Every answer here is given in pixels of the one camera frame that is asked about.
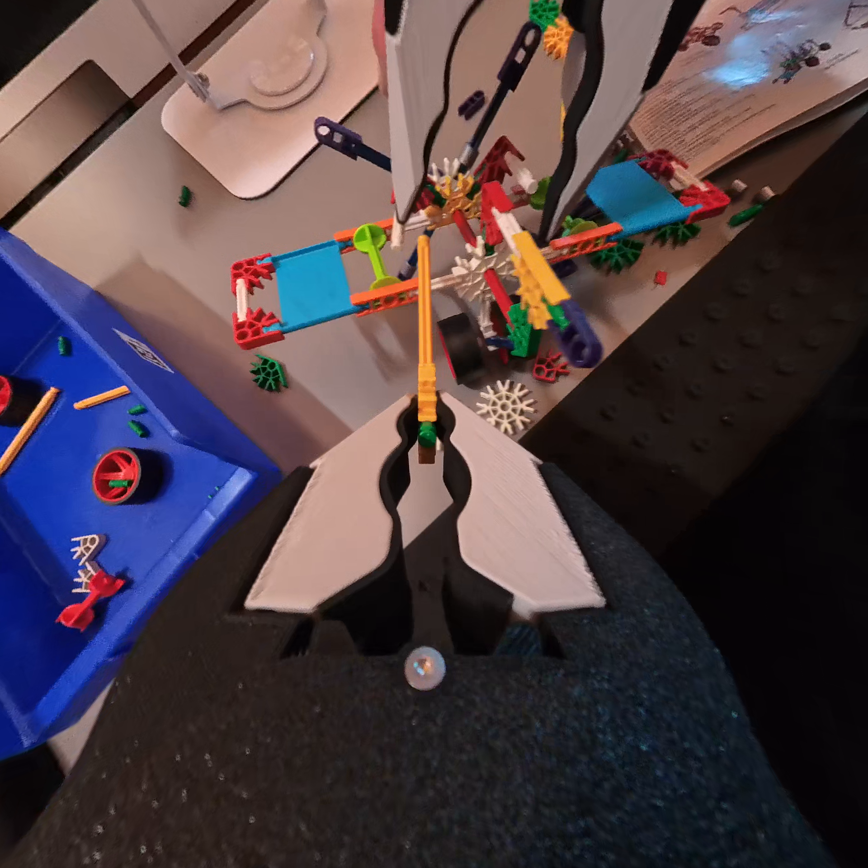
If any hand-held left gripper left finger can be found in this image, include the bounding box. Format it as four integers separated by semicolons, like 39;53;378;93
244;395;408;613

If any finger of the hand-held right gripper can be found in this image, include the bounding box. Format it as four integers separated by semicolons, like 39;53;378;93
385;0;479;223
540;0;672;238

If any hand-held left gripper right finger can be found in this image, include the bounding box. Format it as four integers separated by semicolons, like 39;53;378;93
441;393;604;618

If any orange rod with green tip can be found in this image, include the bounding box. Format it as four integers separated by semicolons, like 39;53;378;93
415;234;442;465

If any colourful construction toy model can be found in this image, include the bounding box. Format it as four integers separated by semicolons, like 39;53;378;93
231;20;732;387

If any building ideas booklet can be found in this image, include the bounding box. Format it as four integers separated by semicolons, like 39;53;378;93
627;0;868;179

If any white snowflake connector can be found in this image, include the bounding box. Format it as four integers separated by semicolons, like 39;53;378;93
475;380;537;435

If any small green fan connector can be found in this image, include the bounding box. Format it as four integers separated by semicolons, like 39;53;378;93
250;354;290;394

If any white document stand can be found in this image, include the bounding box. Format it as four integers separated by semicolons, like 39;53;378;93
132;0;382;201

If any black wheel with red hub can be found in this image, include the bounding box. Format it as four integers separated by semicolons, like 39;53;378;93
0;374;36;429
91;448;164;507

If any red clip connector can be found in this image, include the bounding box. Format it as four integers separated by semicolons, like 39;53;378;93
55;570;127;633

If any short orange rod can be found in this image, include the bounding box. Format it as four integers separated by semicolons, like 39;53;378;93
72;384;132;412

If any black dotted rubber mat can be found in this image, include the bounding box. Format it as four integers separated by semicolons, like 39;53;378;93
522;102;868;868

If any blue plastic bin with tag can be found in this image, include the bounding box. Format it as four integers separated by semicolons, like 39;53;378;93
0;227;283;762

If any long orange rod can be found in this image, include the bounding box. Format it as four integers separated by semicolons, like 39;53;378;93
0;387;61;477

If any table cable hatch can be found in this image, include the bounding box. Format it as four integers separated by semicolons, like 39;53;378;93
0;57;137;221

